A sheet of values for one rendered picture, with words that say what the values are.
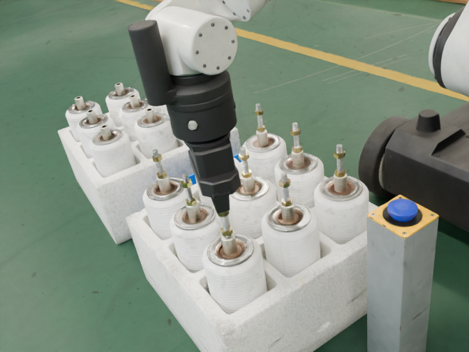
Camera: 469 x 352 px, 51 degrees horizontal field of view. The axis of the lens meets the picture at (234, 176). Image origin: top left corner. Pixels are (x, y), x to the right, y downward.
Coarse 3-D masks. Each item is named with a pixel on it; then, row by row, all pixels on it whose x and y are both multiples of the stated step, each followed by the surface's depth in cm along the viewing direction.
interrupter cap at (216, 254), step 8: (216, 240) 80; (240, 240) 79; (248, 240) 79; (208, 248) 79; (216, 248) 79; (240, 248) 78; (248, 248) 78; (208, 256) 77; (216, 256) 77; (224, 256) 77; (232, 256) 77; (240, 256) 76; (248, 256) 76; (216, 264) 76; (224, 264) 75; (232, 264) 75; (240, 264) 75
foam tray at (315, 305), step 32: (192, 192) 106; (128, 224) 102; (160, 256) 91; (320, 256) 90; (352, 256) 84; (160, 288) 102; (192, 288) 82; (288, 288) 79; (320, 288) 83; (352, 288) 88; (192, 320) 87; (224, 320) 76; (256, 320) 76; (288, 320) 81; (320, 320) 86; (352, 320) 93
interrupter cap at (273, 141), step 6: (252, 138) 107; (270, 138) 106; (276, 138) 105; (246, 144) 105; (252, 144) 105; (270, 144) 104; (276, 144) 103; (252, 150) 103; (258, 150) 102; (264, 150) 102; (270, 150) 102
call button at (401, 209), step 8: (392, 200) 70; (400, 200) 70; (408, 200) 69; (392, 208) 69; (400, 208) 68; (408, 208) 68; (416, 208) 68; (392, 216) 68; (400, 216) 67; (408, 216) 67
